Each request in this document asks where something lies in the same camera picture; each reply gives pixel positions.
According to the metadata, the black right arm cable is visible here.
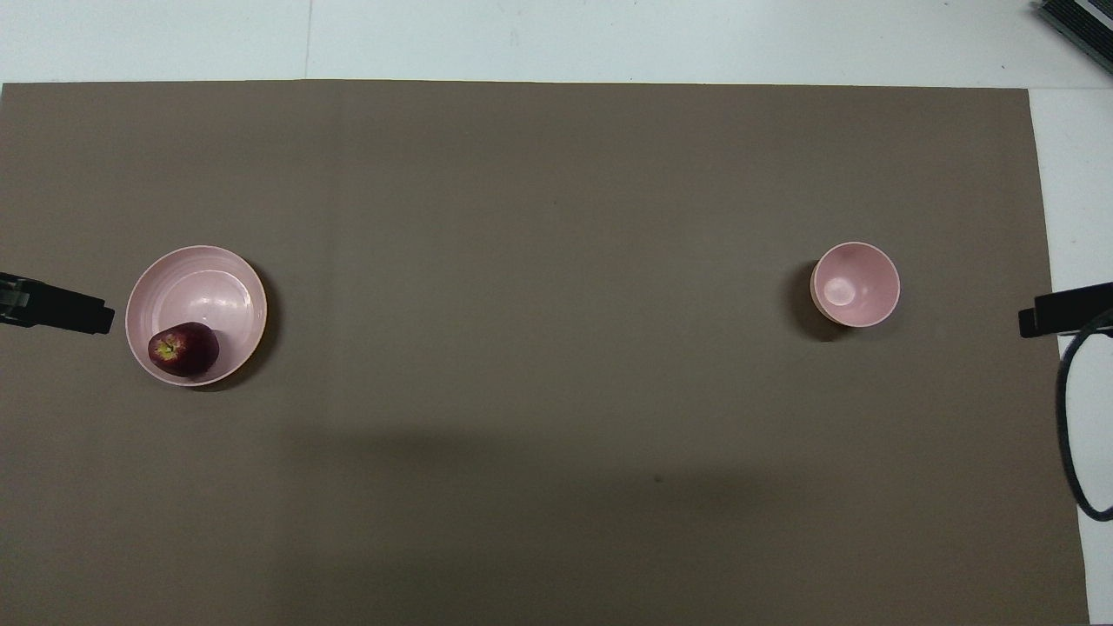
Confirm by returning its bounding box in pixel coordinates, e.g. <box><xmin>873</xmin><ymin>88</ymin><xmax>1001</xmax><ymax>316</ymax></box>
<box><xmin>1056</xmin><ymin>311</ymin><xmax>1113</xmax><ymax>523</ymax></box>

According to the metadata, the pink plate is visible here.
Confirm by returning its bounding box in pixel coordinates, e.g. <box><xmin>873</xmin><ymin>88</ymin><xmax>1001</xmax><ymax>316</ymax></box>
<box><xmin>125</xmin><ymin>245</ymin><xmax>269</xmax><ymax>388</ymax></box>

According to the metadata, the grey ribbed device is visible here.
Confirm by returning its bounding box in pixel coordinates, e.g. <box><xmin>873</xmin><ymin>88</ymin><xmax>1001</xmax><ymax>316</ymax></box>
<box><xmin>1035</xmin><ymin>0</ymin><xmax>1113</xmax><ymax>75</ymax></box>

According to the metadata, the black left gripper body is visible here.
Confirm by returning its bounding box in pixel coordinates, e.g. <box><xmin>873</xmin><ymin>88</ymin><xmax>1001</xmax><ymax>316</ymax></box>
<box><xmin>0</xmin><ymin>272</ymin><xmax>30</xmax><ymax>328</ymax></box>

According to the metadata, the brown table mat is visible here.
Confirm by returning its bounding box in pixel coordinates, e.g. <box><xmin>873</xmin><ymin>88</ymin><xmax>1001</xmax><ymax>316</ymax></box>
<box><xmin>0</xmin><ymin>80</ymin><xmax>1092</xmax><ymax>626</ymax></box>

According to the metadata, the pink bowl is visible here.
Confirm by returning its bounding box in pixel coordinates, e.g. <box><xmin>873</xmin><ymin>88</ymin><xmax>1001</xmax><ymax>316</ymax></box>
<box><xmin>810</xmin><ymin>242</ymin><xmax>901</xmax><ymax>329</ymax></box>

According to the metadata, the red apple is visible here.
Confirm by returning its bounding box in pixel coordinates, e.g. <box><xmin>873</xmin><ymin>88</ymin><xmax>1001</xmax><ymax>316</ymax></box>
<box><xmin>148</xmin><ymin>322</ymin><xmax>220</xmax><ymax>378</ymax></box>

